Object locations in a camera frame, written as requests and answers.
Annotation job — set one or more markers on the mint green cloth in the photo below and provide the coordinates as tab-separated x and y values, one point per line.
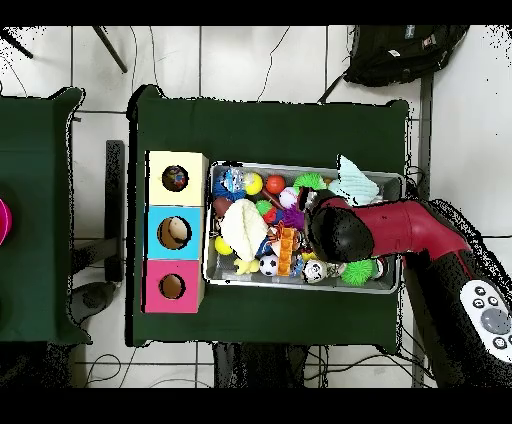
352	184

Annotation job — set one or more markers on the cream knitted cloth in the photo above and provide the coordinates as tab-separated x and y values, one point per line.
244	228

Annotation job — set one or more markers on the multicolour patterned cloth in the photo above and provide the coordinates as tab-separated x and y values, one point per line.
175	178

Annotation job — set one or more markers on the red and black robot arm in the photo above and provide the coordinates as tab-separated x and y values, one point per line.
400	228

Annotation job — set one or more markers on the wooden box with three holes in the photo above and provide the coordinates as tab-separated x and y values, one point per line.
192	192

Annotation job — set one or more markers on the green spiky ball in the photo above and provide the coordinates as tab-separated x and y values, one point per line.
356	273
310	180

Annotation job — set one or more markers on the purple spiky ball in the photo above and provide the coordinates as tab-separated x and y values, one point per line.
294	218

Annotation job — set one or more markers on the small soccer ball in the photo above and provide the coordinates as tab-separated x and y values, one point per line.
268	265

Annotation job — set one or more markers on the blue spiky ball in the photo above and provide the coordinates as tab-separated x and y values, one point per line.
222	194

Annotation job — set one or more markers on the brown toy football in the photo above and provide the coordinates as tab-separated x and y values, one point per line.
221	207

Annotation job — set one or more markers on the black backpack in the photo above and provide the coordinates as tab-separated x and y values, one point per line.
400	56

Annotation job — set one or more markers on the black flat panel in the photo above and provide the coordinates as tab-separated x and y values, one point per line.
114	200

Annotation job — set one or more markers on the grey stand base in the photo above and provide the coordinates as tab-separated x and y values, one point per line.
94	298

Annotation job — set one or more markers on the black rod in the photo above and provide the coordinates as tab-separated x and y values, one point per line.
110	50
16	44

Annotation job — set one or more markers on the green cloth side table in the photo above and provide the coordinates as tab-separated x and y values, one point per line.
32	200

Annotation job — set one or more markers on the pink round object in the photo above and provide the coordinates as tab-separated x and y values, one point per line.
4	222

